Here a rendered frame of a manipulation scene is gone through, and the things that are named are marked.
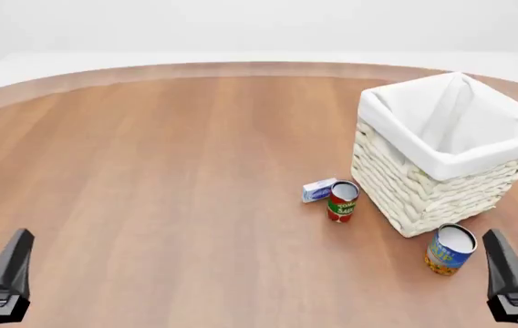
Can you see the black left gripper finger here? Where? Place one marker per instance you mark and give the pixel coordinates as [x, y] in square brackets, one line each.
[10, 263]

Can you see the blue alphabet soup can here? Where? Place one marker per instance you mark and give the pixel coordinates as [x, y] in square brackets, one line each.
[446, 256]

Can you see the white woven basket with liner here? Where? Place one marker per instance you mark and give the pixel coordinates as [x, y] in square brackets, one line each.
[427, 191]

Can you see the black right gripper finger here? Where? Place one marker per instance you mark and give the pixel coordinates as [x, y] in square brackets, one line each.
[507, 270]

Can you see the red tomato sauce can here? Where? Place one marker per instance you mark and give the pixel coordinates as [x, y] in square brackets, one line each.
[342, 206]

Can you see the white blue cream cheese box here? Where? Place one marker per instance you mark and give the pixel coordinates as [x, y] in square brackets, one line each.
[316, 193]

